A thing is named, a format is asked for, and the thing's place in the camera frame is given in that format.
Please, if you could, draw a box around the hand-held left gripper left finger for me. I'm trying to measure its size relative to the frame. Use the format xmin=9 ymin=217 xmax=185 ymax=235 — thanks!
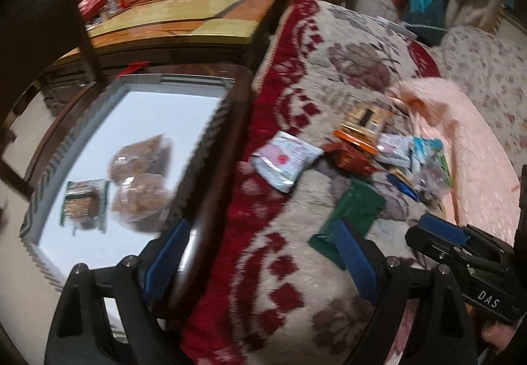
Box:
xmin=44 ymin=219 xmax=192 ymax=365

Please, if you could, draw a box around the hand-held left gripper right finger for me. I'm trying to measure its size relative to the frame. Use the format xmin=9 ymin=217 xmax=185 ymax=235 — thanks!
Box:
xmin=333 ymin=218 xmax=480 ymax=365

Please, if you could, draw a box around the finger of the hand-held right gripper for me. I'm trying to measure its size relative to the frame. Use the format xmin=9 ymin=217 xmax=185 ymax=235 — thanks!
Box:
xmin=405 ymin=227 xmax=505 ymax=279
xmin=418 ymin=213 xmax=513 ymax=252

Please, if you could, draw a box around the clear plastic snack bag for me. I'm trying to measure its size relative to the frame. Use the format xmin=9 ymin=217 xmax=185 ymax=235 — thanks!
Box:
xmin=414 ymin=151 xmax=451 ymax=205

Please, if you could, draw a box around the red snack packet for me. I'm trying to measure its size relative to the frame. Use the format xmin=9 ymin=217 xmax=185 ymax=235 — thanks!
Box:
xmin=321 ymin=142 xmax=377 ymax=175

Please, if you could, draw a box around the white pink snack packet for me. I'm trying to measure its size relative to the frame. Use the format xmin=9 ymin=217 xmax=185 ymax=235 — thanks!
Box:
xmin=249 ymin=130 xmax=325 ymax=195

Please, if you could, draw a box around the orange brown cracker box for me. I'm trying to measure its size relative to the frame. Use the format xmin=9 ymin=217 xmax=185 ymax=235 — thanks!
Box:
xmin=340 ymin=103 xmax=394 ymax=143

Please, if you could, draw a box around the striped cardboard box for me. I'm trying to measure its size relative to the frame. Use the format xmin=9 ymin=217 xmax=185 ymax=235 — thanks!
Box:
xmin=18 ymin=74 xmax=237 ymax=292

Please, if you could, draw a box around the person's right hand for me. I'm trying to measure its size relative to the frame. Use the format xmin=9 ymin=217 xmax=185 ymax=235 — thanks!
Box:
xmin=480 ymin=307 xmax=527 ymax=353

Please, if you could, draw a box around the blue snack packet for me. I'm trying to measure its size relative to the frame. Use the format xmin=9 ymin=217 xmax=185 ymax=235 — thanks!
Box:
xmin=385 ymin=169 xmax=421 ymax=201

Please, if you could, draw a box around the green snack packet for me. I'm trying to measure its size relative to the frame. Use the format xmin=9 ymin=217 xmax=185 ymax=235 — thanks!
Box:
xmin=309 ymin=180 xmax=388 ymax=271

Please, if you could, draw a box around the brown snack bag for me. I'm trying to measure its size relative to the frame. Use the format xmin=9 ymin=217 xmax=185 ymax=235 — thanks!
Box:
xmin=108 ymin=134 xmax=174 ymax=184
xmin=110 ymin=173 xmax=174 ymax=223

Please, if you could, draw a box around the teal white snack packet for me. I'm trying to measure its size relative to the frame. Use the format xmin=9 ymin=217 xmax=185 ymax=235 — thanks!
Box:
xmin=409 ymin=136 xmax=445 ymax=168

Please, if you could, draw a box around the pink blanket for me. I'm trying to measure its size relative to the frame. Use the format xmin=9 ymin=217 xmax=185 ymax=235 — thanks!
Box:
xmin=389 ymin=77 xmax=521 ymax=226

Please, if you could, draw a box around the pale printed snack packet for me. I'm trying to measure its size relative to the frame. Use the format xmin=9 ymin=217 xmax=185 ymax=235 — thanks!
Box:
xmin=373 ymin=132 xmax=412 ymax=168

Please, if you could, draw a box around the green-edged cracker packet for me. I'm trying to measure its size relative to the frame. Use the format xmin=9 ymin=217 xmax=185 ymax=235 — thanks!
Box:
xmin=60 ymin=179 xmax=111 ymax=233

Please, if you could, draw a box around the orange snack packet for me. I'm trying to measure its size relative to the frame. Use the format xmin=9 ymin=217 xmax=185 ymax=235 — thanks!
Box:
xmin=333 ymin=128 xmax=379 ymax=155

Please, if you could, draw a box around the pale floral quilt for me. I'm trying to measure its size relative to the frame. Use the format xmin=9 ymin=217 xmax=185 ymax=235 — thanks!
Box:
xmin=428 ymin=25 xmax=527 ymax=168

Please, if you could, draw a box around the red cream printed blanket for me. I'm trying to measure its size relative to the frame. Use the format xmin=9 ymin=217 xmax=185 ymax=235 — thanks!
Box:
xmin=181 ymin=0 xmax=443 ymax=365

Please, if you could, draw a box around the red tassel ornament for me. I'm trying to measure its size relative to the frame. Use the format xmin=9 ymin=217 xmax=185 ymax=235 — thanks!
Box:
xmin=117 ymin=61 xmax=151 ymax=77

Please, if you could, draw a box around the teal bag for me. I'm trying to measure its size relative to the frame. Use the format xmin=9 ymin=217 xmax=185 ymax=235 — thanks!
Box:
xmin=405 ymin=0 xmax=447 ymax=26

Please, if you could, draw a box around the wooden table yellow top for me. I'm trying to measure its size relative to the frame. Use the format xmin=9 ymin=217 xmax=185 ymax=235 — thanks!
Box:
xmin=41 ymin=0 xmax=278 ymax=102

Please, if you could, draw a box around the red plastic bag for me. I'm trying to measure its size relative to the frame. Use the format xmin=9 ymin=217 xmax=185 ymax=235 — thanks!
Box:
xmin=78 ymin=0 xmax=108 ymax=20

